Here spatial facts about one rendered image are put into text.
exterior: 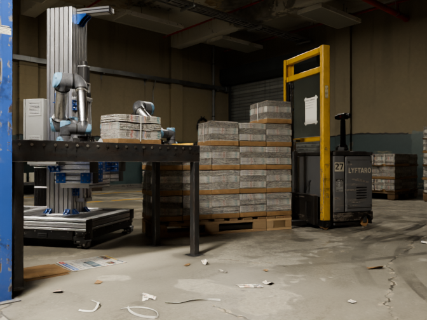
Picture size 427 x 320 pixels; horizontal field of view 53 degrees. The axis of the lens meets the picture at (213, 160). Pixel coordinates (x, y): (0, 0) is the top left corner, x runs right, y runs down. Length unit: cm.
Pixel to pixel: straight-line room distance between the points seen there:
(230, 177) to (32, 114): 186
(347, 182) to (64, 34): 307
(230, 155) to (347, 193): 132
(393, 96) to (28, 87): 796
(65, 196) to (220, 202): 139
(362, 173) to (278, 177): 94
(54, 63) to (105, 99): 706
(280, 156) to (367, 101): 640
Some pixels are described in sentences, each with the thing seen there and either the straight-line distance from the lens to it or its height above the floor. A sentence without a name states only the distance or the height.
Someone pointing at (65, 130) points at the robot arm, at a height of 91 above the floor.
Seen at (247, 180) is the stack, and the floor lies 50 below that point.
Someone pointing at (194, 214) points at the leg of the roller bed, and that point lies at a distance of 315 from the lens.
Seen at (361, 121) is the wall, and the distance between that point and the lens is 1063.
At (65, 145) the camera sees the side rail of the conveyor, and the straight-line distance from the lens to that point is 263.
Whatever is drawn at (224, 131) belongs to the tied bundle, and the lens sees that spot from 412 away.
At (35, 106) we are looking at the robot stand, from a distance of 409.
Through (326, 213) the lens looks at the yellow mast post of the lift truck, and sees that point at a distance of 448.
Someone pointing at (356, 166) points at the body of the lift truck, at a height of 63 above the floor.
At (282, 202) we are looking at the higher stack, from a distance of 441.
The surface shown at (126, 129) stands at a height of 92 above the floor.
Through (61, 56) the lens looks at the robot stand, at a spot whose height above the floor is 160.
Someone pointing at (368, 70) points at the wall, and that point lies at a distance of 1071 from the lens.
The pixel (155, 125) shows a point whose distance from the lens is 340.
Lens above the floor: 68
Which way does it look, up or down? level
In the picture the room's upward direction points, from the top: straight up
